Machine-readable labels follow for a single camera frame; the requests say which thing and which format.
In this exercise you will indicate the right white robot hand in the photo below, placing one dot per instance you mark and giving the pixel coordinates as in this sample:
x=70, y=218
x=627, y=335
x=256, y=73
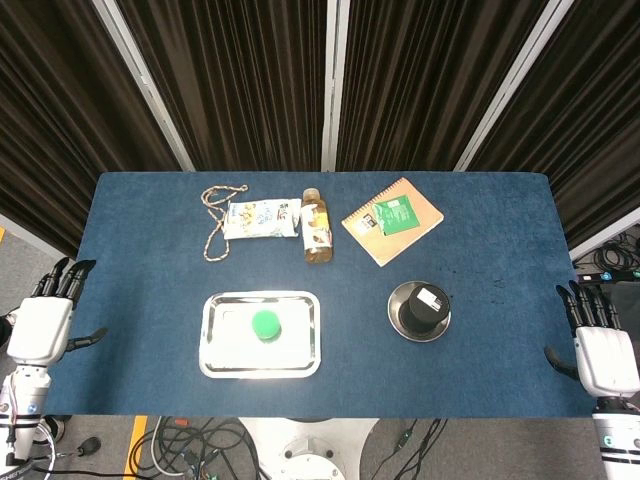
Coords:
x=607, y=360

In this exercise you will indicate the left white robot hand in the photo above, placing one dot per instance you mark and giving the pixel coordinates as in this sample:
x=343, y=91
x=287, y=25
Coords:
x=37, y=327

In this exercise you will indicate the black cylindrical can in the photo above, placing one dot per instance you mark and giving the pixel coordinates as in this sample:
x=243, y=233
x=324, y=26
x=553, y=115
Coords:
x=425, y=310

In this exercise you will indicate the green ball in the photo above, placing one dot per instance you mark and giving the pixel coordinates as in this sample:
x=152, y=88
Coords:
x=266, y=325

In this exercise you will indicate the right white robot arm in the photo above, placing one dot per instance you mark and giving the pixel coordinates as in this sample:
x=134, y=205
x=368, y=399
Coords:
x=617, y=435

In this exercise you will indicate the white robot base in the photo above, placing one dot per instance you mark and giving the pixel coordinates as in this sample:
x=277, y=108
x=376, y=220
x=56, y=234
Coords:
x=305, y=450

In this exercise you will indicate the black power strip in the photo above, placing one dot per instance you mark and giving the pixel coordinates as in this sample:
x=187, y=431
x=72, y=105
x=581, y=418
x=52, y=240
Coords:
x=605, y=276

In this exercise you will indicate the blue table cloth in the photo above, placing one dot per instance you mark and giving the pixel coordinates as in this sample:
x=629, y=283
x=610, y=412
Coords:
x=150, y=300

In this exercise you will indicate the orange plastic object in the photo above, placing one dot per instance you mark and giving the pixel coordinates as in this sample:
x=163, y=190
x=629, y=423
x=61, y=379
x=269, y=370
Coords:
x=179, y=423

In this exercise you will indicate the rectangular steel tray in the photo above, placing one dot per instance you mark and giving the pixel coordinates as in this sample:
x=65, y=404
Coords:
x=225, y=350

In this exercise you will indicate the dark pleated curtain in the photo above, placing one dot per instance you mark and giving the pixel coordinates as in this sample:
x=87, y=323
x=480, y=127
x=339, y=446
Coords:
x=235, y=85
x=425, y=85
x=590, y=125
x=60, y=125

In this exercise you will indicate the round steel plate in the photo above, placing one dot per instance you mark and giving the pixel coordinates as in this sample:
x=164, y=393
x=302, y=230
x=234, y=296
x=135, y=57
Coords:
x=397, y=297

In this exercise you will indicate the kraft spiral notebook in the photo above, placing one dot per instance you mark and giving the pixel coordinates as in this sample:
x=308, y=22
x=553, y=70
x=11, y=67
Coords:
x=400, y=245

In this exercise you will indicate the white snack bag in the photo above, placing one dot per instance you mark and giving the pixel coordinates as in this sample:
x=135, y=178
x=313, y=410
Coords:
x=260, y=220

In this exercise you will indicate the green sachet packet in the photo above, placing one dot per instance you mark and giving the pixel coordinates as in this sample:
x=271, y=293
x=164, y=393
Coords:
x=397, y=215

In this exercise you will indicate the amber tea bottle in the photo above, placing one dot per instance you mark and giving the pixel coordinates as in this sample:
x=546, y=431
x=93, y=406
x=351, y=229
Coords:
x=317, y=225

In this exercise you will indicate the white partition base rail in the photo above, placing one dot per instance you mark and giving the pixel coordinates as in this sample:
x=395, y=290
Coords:
x=607, y=232
x=30, y=235

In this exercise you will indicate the white partition post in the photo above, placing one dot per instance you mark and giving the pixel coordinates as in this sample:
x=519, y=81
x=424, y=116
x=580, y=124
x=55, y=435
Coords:
x=332, y=85
x=145, y=85
x=510, y=85

